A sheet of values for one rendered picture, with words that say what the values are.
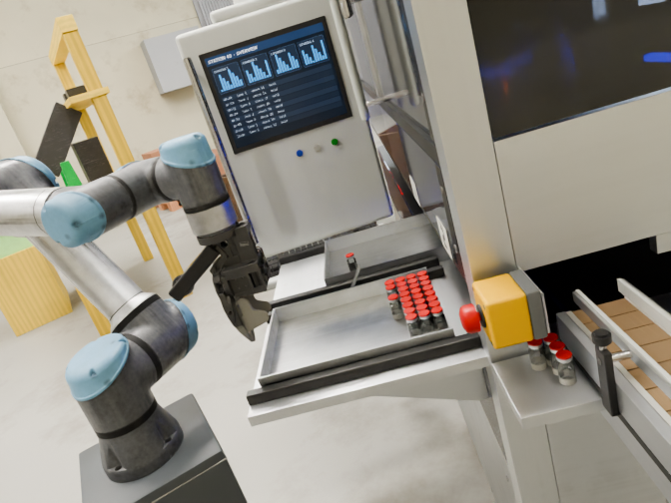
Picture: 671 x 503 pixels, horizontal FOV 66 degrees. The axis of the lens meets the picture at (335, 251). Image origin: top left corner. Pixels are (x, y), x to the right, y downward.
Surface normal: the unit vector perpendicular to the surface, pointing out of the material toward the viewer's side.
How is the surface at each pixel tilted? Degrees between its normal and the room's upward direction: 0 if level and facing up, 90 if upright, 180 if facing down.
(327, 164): 90
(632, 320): 0
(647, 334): 0
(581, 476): 90
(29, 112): 90
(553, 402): 0
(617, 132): 90
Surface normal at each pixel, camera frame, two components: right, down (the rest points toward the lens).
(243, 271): 0.01, 0.36
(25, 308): 0.50, 0.17
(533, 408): -0.29, -0.89
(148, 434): 0.63, -0.25
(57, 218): -0.41, 0.44
